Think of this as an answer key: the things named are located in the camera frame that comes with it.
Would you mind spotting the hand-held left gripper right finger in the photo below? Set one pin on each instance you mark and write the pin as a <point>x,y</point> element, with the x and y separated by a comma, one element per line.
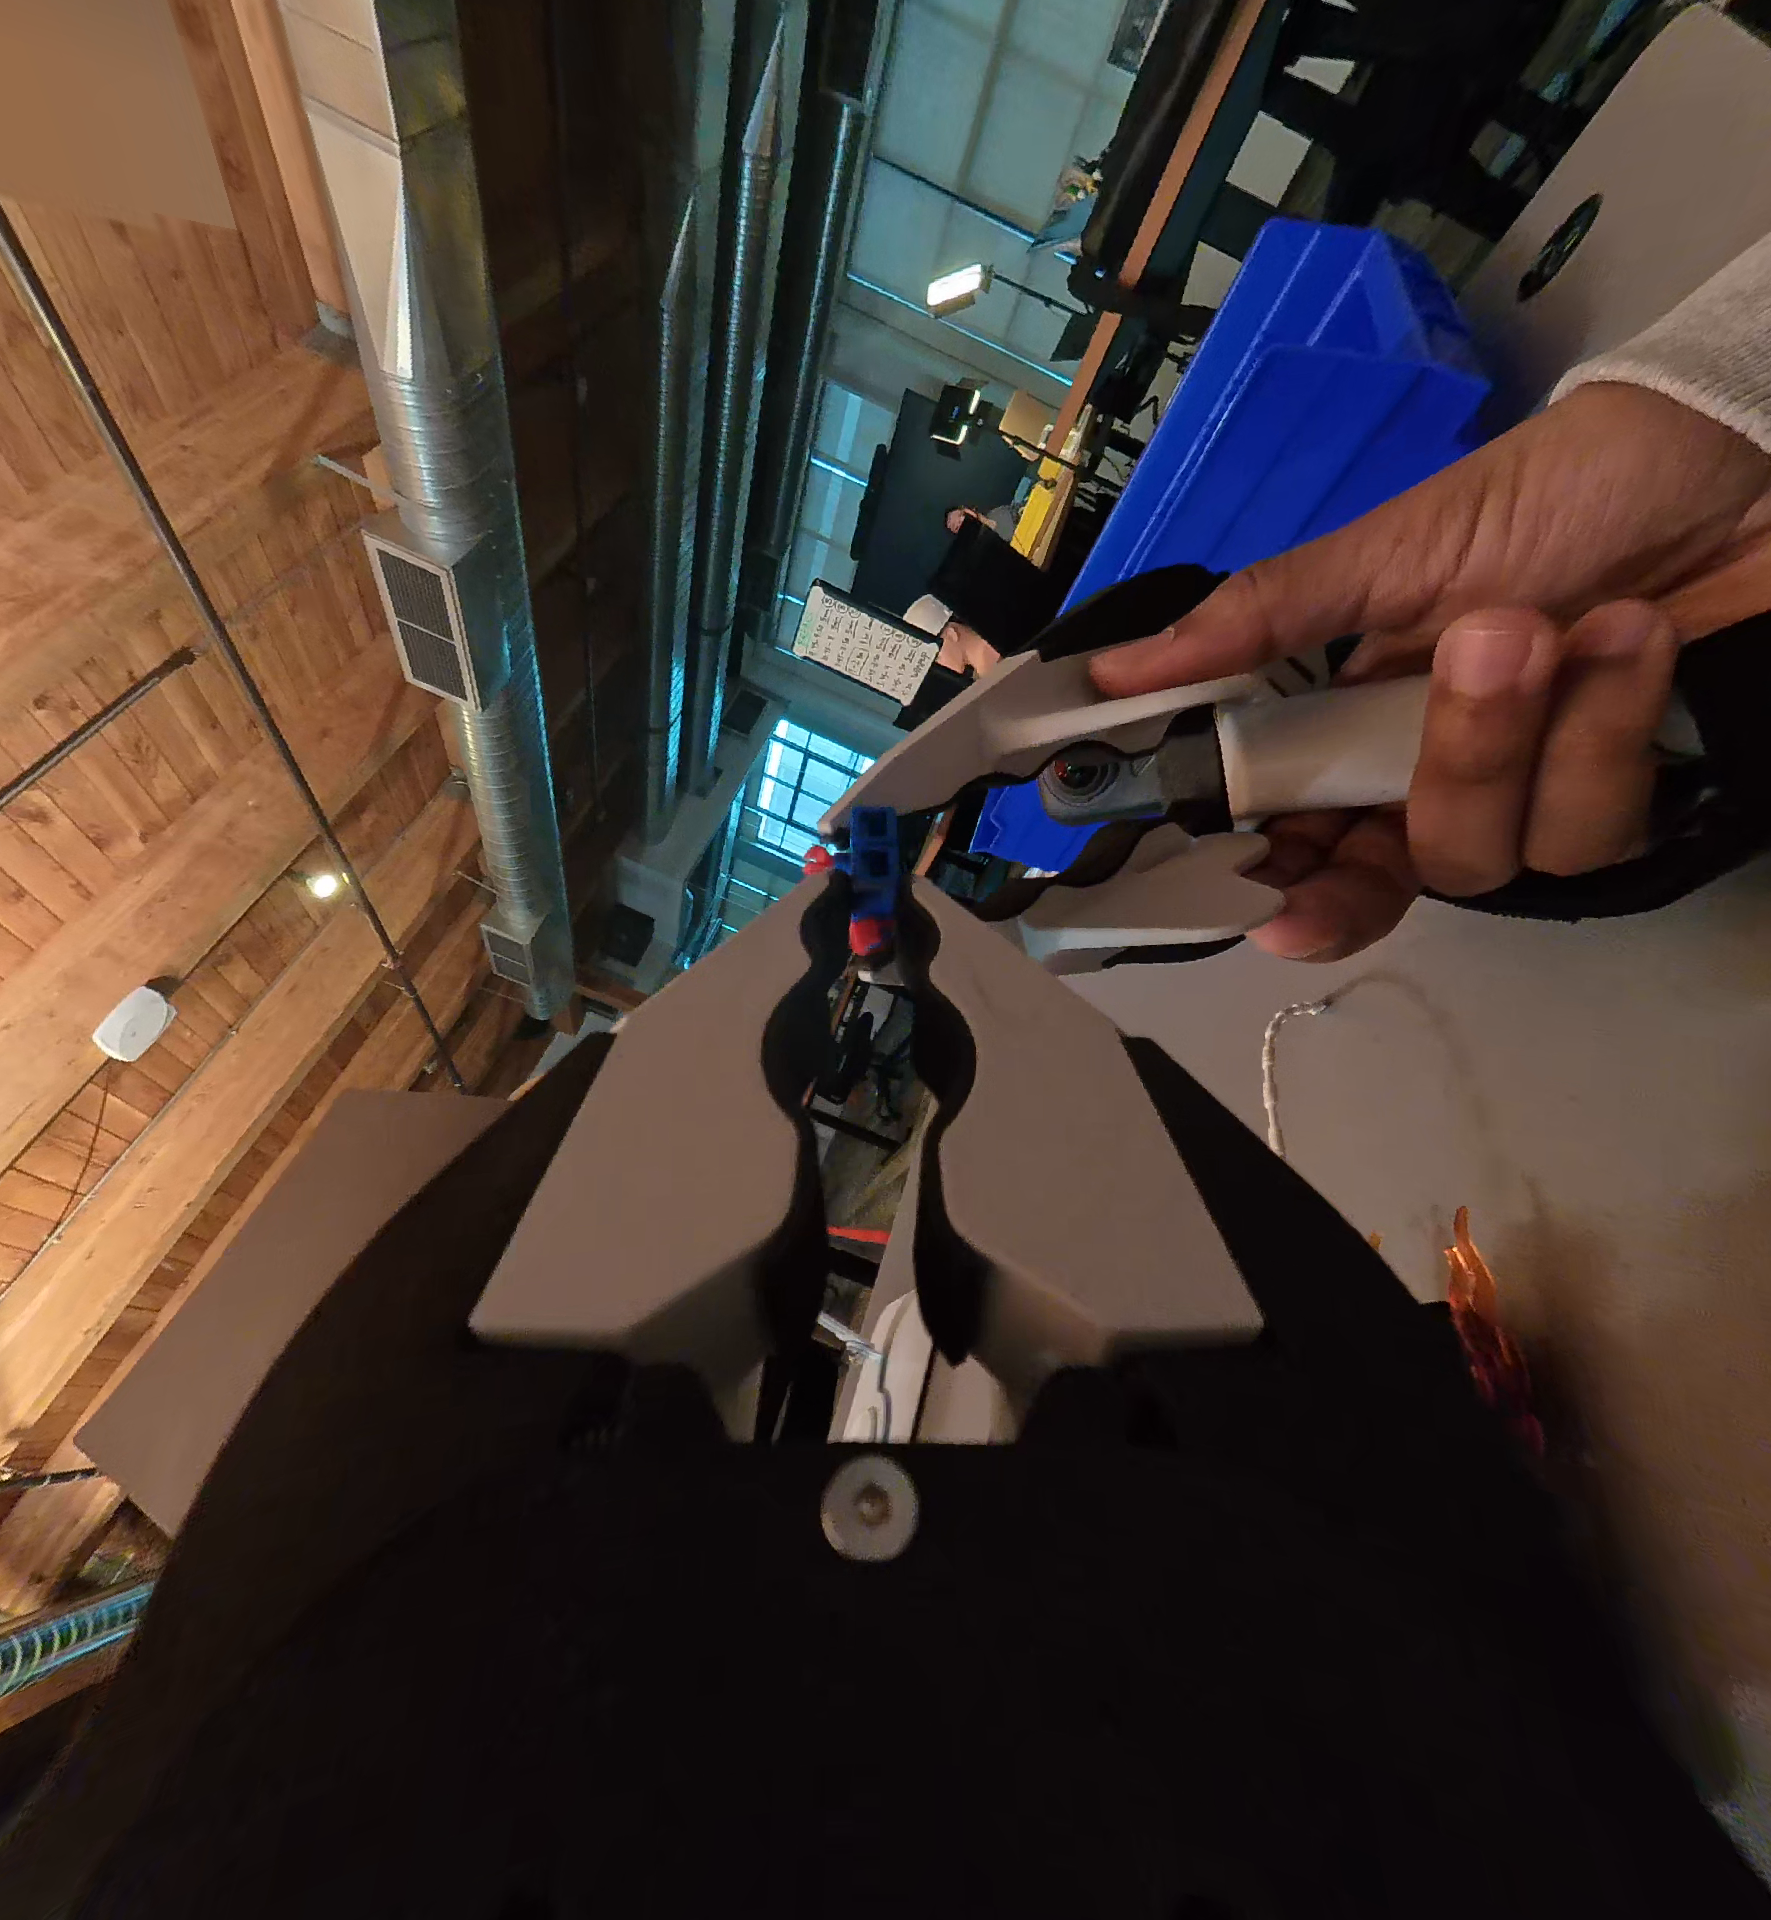
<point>1095,1200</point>

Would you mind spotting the white ceiling access point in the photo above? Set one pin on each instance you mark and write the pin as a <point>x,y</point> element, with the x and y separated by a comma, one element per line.
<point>134,1022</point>

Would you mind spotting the black monitor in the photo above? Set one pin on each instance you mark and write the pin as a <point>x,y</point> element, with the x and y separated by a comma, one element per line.
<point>914,494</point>

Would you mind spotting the blue plastic bin white tag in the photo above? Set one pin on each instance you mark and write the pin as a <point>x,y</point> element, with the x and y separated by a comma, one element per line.
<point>1276,465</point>

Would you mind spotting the person's right forearm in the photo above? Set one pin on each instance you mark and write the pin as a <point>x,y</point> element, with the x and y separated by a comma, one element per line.
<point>1724,346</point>

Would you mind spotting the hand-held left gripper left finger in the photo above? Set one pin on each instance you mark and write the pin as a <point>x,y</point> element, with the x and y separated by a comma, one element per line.
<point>645,1200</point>

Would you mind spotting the wooden desk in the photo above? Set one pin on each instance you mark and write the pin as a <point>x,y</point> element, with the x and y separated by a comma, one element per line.
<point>1169,179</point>

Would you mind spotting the lego motorcycle model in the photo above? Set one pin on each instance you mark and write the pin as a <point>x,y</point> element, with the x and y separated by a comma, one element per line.
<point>1485,1335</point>

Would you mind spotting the white grid board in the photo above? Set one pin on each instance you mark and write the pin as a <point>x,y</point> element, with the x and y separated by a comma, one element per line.
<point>864,642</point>

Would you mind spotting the studio light on stand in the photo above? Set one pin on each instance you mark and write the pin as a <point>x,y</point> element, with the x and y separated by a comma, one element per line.
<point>957,416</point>
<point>960,288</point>

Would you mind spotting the silver ventilation duct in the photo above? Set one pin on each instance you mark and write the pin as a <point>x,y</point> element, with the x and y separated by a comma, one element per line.
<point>30,1651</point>

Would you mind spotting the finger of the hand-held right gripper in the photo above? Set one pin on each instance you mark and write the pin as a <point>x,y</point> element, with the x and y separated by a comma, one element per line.
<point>1005,734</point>
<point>1169,901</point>

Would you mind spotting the blue red lego minifigure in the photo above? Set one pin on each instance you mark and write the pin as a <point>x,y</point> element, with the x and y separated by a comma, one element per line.
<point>874,855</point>

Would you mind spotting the person's right hand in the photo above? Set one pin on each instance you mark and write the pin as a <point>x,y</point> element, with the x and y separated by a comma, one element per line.
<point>1499,511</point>

